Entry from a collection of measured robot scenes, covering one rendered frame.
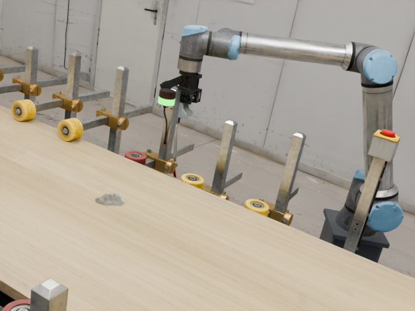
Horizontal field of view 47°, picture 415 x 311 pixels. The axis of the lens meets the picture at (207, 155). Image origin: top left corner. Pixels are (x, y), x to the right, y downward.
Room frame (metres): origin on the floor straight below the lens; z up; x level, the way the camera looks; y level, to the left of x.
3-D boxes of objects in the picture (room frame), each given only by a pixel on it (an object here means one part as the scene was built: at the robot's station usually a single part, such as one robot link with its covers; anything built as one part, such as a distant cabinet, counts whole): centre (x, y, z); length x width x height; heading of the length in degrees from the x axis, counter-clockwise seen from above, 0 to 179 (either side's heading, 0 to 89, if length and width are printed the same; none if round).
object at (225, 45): (1.83, 0.02, 1.33); 0.12 x 0.12 x 0.09; 3
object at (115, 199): (1.27, 0.26, 0.91); 0.09 x 0.07 x 0.02; 108
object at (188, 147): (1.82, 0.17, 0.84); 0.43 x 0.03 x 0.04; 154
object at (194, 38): (1.81, 0.13, 1.32); 0.10 x 0.09 x 0.12; 93
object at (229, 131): (1.63, -0.06, 0.87); 0.03 x 0.03 x 0.48; 64
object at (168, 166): (1.75, 0.19, 0.85); 0.13 x 0.06 x 0.05; 64
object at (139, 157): (1.64, 0.26, 0.85); 0.08 x 0.08 x 0.11
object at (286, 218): (1.53, -0.26, 0.83); 0.13 x 0.06 x 0.05; 64
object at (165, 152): (1.74, 0.16, 0.91); 0.03 x 0.03 x 0.48; 64
